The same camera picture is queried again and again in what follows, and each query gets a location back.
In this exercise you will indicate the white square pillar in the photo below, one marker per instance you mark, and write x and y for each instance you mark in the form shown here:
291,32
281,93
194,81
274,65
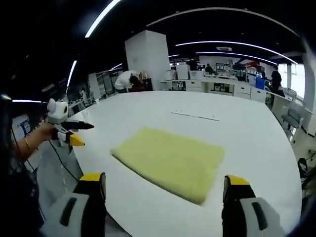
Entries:
148,56
309,93

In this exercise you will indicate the white workbench with drawers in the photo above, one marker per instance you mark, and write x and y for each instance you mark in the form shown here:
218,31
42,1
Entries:
242,91

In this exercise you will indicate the white blue signboard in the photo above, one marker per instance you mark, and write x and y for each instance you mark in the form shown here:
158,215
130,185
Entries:
24,126

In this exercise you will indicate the white template strip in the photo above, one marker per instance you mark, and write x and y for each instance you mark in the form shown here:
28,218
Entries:
197,116

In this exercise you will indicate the black low cabinet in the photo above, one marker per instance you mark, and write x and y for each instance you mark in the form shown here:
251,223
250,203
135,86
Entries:
147,85

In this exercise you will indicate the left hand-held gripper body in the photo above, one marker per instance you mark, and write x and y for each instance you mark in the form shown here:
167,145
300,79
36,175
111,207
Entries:
58,111

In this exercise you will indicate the white box appliance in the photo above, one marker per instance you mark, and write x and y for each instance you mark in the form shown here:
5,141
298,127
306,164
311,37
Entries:
182,72

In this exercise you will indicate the yellow blue grey garment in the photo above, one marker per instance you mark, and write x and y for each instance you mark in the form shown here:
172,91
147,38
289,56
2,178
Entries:
168,160

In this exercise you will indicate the person's dark patterned top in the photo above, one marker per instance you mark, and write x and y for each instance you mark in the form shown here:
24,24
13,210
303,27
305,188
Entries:
17,197

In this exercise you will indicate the person's left hand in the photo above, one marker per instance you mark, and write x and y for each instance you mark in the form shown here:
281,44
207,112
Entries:
44,132

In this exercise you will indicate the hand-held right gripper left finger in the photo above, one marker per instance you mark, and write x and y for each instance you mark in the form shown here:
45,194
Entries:
74,209

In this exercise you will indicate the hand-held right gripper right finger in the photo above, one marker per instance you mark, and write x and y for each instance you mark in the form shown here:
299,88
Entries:
249,214

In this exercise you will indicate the black metal stand frame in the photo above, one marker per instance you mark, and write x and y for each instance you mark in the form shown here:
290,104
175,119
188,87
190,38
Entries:
306,170

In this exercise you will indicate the ceiling light strip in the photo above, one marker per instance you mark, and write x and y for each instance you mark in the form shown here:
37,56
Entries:
26,101
234,53
237,43
102,18
71,74

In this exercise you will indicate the grey office chair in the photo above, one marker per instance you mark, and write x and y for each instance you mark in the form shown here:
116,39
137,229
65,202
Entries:
293,118

